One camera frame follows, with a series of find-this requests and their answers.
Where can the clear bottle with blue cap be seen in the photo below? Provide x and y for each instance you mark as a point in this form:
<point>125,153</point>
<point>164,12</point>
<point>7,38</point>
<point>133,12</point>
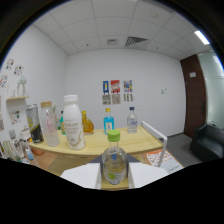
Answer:
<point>132,122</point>

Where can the amber liquid bottle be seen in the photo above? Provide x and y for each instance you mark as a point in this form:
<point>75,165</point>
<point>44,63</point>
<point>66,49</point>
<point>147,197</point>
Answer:
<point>88,126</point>

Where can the white notebook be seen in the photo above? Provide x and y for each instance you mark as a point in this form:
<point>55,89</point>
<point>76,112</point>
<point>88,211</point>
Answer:
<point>175,165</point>

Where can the black armchair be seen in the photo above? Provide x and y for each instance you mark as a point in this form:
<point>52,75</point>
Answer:
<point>208,141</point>

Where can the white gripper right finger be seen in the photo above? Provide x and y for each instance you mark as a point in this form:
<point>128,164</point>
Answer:
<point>146,173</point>

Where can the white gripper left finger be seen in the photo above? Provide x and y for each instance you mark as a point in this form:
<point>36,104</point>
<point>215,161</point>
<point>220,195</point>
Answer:
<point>81,175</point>

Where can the white two-tier wooden shelf rack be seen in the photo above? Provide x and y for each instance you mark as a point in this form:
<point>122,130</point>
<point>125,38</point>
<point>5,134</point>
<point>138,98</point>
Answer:
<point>133,141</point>

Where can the ceiling air vent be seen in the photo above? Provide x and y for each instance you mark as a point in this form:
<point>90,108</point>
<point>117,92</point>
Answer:
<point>136,41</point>

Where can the large white milk bottle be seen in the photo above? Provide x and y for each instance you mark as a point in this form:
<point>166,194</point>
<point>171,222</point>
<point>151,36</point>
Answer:
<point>73,125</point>

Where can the small teal bottle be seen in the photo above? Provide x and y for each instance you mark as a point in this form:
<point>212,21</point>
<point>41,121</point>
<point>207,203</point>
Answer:
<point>62,125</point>

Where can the dark brown door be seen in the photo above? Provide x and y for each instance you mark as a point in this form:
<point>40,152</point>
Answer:
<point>195,96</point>

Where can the white figurine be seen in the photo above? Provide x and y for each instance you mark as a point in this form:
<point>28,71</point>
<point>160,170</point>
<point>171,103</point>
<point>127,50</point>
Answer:
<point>22,86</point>

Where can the black and silver can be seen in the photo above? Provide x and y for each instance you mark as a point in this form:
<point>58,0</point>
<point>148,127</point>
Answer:
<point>35,125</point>

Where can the blue wall poster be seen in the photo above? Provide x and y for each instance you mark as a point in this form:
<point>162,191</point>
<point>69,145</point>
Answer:
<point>105,86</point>

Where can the multicolour wall poster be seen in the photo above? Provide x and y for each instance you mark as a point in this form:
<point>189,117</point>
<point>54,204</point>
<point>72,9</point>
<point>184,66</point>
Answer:
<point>127,86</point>

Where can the orange booklet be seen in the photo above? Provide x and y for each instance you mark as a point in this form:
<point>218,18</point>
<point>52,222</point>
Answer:
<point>155,157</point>

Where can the glass jar with wooden lid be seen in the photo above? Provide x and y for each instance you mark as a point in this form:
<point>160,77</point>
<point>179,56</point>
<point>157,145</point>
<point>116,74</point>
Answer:
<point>50,126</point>

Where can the ceiling light panel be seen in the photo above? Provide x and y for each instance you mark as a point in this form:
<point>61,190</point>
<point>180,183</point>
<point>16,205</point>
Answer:
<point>202,37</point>

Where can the wooden wall shelf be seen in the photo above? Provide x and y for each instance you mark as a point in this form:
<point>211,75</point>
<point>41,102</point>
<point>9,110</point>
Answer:
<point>16,99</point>

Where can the blue bottle with yellow cap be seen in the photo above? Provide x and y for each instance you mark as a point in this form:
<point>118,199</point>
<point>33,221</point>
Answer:
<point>108,125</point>

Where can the clear bottle with green cap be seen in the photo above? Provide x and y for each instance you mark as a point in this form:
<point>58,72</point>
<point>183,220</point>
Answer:
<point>114,163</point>

